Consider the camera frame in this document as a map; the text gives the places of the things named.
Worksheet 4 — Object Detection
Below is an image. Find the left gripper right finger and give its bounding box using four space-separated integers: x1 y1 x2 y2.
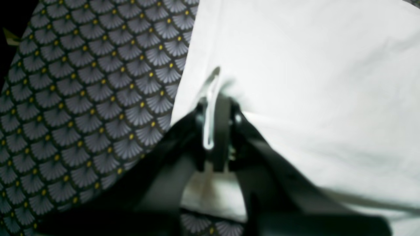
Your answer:
212 95 392 236

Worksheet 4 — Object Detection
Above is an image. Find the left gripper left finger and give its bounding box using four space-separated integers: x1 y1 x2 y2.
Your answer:
37 99 206 236

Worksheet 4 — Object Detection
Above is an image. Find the white T-shirt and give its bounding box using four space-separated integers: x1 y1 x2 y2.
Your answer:
171 0 419 236

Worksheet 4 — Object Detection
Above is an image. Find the patterned fan-print table cloth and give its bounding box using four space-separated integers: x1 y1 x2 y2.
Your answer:
0 0 243 236

